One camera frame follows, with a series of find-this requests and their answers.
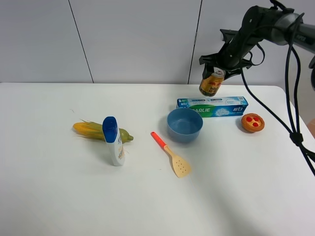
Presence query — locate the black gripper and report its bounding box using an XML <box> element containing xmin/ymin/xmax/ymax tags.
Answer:
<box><xmin>199</xmin><ymin>29</ymin><xmax>254</xmax><ymax>80</ymax></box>

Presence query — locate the gold drink can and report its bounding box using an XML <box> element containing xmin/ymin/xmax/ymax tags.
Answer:
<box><xmin>199</xmin><ymin>67</ymin><xmax>225</xmax><ymax>97</ymax></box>

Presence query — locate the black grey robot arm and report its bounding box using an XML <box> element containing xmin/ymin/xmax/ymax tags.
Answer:
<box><xmin>199</xmin><ymin>0</ymin><xmax>315</xmax><ymax>79</ymax></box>

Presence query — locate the green blue toothpaste box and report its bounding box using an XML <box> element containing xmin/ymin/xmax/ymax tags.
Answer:
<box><xmin>177</xmin><ymin>96</ymin><xmax>248</xmax><ymax>118</ymax></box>

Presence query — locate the toy fruit tart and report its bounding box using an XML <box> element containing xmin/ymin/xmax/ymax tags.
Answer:
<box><xmin>241</xmin><ymin>113</ymin><xmax>265</xmax><ymax>133</ymax></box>

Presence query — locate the blue plastic bowl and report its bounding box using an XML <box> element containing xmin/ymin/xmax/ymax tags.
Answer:
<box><xmin>166</xmin><ymin>108</ymin><xmax>203</xmax><ymax>143</ymax></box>

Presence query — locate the white bottle blue cap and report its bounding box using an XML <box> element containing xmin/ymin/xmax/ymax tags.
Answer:
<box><xmin>102</xmin><ymin>117</ymin><xmax>125</xmax><ymax>166</ymax></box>

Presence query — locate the yellow corn cob toy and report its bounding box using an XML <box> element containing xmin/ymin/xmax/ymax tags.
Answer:
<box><xmin>72</xmin><ymin>120</ymin><xmax>133</xmax><ymax>143</ymax></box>

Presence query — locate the black cable bundle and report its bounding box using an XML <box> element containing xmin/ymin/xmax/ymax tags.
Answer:
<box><xmin>240</xmin><ymin>0</ymin><xmax>315</xmax><ymax>177</ymax></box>

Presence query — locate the orange handled slotted spatula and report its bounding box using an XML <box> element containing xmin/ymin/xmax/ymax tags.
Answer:
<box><xmin>151</xmin><ymin>132</ymin><xmax>191</xmax><ymax>178</ymax></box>

